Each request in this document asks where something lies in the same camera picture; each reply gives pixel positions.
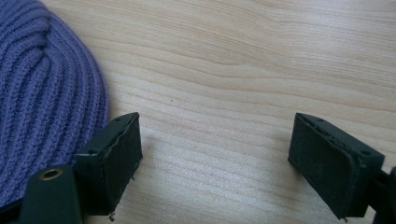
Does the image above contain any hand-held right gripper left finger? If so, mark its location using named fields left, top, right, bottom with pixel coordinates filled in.
left=18, top=112, right=144, bottom=224

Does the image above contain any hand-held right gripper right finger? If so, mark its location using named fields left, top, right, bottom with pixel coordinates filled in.
left=287, top=112, right=396, bottom=224

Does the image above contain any purple knitted garment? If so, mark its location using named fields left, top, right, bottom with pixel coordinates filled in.
left=0, top=0, right=109, bottom=209

